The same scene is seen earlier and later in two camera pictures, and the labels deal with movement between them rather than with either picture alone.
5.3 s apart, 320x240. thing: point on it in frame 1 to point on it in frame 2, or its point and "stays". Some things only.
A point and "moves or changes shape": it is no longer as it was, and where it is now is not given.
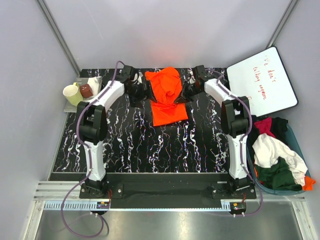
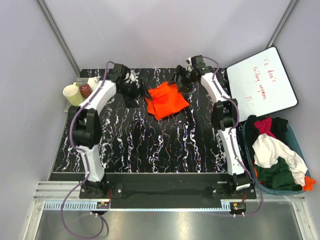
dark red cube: [86, 90] stays
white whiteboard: [263, 78] stays
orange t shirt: [166, 85] moves or changes shape
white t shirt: [267, 150] stays
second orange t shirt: [309, 183] stays
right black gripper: [183, 98] to [181, 71]
